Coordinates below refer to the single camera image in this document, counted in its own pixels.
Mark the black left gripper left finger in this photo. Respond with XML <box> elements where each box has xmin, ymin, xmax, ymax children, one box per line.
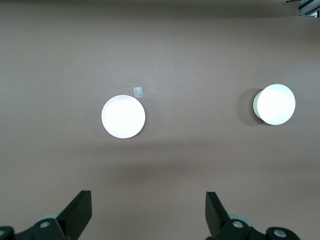
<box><xmin>0</xmin><ymin>190</ymin><xmax>93</xmax><ymax>240</ymax></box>

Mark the brown table cover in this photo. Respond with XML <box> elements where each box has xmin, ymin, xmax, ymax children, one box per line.
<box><xmin>0</xmin><ymin>0</ymin><xmax>320</xmax><ymax>240</ymax></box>

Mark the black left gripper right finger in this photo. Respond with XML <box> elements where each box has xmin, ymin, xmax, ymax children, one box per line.
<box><xmin>205</xmin><ymin>191</ymin><xmax>300</xmax><ymax>240</ymax></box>

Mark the aluminium profile post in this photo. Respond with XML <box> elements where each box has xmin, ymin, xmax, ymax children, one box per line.
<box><xmin>297</xmin><ymin>0</ymin><xmax>320</xmax><ymax>16</ymax></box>

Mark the white bowl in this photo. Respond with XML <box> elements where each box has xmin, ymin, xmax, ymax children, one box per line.
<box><xmin>101</xmin><ymin>94</ymin><xmax>146</xmax><ymax>140</ymax></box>
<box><xmin>252</xmin><ymin>83</ymin><xmax>297</xmax><ymax>126</ymax></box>

